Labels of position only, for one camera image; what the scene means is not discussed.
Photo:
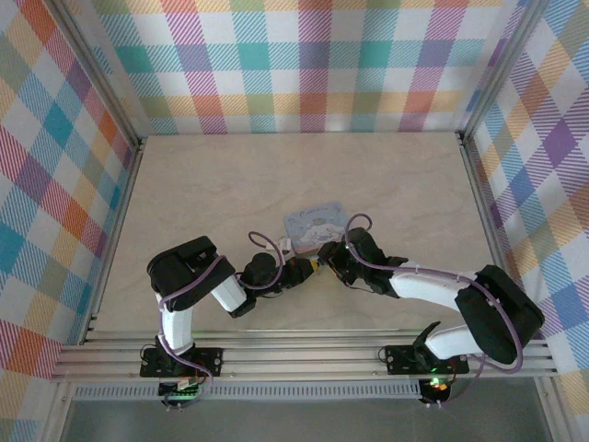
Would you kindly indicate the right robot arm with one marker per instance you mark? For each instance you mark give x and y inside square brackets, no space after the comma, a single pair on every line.
[501,313]

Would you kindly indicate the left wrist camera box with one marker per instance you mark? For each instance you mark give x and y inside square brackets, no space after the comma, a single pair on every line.
[285,244]

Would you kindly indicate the aluminium frame leg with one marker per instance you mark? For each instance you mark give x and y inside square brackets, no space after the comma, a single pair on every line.
[554,414]
[54,414]

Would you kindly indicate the grey-blue fabric pouch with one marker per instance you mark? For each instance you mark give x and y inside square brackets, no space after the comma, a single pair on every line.
[313,225]

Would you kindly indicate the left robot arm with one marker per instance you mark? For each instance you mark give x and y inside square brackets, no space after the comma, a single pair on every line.
[184,271]

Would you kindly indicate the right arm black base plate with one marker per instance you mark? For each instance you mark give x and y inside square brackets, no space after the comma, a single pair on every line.
[400,361]

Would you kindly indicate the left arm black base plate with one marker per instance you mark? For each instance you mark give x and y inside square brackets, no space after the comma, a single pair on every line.
[207,361]

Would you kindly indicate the aluminium table side rail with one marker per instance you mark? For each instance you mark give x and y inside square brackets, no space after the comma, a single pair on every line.
[118,221]
[481,193]

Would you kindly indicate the aluminium frame post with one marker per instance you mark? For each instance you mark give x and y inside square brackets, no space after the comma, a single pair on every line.
[96,73]
[501,69]

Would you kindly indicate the aluminium mounting rail beam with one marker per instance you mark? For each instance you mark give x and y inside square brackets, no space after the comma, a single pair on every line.
[299,357]

